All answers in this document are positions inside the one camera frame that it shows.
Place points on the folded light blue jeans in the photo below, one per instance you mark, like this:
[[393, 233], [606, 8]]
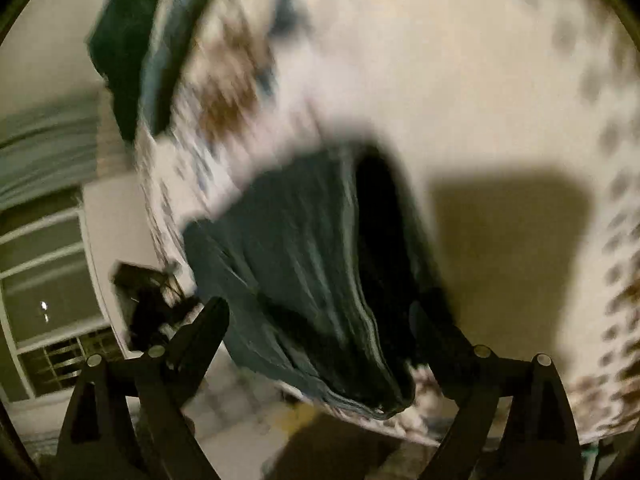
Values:
[[170, 50]]

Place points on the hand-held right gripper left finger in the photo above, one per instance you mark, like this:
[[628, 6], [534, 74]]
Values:
[[205, 330]]

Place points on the dark green plush blanket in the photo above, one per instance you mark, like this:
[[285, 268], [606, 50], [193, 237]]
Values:
[[122, 45]]

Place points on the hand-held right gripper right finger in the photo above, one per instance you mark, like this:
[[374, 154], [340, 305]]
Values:
[[435, 345]]

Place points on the floral blanket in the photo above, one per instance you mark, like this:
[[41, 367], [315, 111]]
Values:
[[450, 85]]

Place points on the window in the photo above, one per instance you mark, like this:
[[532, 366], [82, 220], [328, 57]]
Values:
[[45, 270]]

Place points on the grey-green curtain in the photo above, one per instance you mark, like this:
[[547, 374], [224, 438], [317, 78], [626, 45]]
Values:
[[45, 145]]

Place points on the dark blue jeans pants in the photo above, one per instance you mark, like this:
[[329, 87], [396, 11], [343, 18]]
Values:
[[300, 260]]

